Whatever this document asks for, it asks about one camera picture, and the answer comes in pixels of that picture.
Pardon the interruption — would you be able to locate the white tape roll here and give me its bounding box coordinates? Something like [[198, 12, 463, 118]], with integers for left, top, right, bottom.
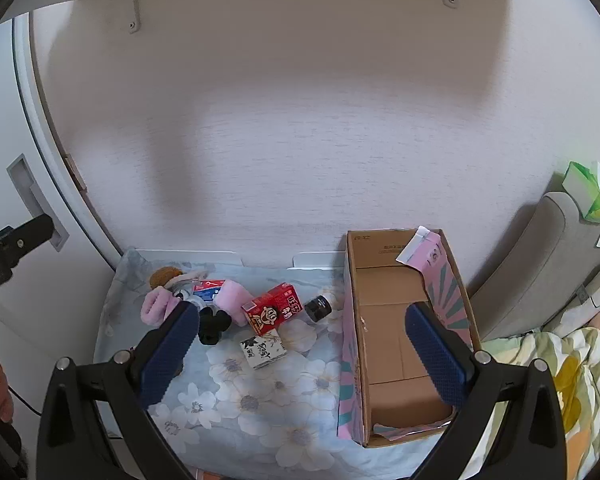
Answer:
[[172, 287, 206, 313]]

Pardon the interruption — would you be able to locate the blue and red packet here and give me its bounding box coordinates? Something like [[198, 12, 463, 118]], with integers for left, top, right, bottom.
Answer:
[[192, 280, 227, 303]]

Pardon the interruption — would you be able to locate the black mouse toy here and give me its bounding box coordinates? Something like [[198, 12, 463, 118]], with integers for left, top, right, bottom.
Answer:
[[197, 307, 233, 347]]

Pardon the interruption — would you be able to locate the green tissue pack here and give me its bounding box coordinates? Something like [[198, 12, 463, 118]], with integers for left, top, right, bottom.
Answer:
[[564, 161, 600, 222]]

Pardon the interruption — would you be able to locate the green and yellow floral quilt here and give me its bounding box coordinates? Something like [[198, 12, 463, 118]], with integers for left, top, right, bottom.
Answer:
[[480, 327, 600, 480]]

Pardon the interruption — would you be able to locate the pink fuzzy headband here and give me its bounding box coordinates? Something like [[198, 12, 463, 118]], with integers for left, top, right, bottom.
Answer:
[[140, 287, 183, 328]]

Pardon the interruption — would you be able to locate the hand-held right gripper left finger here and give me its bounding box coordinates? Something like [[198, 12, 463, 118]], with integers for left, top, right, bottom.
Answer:
[[36, 301, 201, 480]]

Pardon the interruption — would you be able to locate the brown plush toy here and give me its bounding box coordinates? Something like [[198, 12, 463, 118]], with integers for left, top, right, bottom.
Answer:
[[149, 266, 208, 291]]

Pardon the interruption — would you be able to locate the grey padded headboard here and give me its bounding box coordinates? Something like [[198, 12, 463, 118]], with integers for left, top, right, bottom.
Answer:
[[472, 191, 600, 343]]

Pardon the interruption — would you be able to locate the small black and white box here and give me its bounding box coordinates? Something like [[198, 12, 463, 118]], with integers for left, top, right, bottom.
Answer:
[[239, 329, 287, 370]]

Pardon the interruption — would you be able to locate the grey recessed door handle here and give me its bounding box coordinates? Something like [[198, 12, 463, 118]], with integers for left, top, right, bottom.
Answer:
[[7, 156, 70, 252]]

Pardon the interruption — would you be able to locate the pale blue floral blanket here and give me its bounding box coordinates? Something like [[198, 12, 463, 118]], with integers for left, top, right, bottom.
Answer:
[[94, 246, 461, 480]]

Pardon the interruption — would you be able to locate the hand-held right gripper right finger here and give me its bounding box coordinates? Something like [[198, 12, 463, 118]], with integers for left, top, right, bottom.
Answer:
[[404, 301, 567, 480]]

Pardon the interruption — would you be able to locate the small black jar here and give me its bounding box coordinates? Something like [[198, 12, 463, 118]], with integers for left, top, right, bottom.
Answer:
[[304, 294, 333, 323]]

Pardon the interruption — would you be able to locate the black cable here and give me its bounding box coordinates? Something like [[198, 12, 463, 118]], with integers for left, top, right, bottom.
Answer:
[[7, 385, 43, 417]]

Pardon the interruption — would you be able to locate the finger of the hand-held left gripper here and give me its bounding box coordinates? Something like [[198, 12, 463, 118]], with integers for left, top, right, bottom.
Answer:
[[0, 214, 55, 268]]

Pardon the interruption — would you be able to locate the white wardrobe door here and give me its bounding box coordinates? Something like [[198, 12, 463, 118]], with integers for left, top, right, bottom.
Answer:
[[0, 12, 126, 411]]

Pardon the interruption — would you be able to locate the pink printed cardboard box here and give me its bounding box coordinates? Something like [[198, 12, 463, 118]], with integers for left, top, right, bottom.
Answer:
[[337, 227, 483, 448]]

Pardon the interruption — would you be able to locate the pink fuzzy block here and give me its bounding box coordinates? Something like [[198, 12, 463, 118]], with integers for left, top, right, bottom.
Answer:
[[215, 280, 253, 326]]

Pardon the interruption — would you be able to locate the white pillow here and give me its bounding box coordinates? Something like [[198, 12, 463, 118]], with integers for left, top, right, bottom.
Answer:
[[545, 257, 600, 333]]

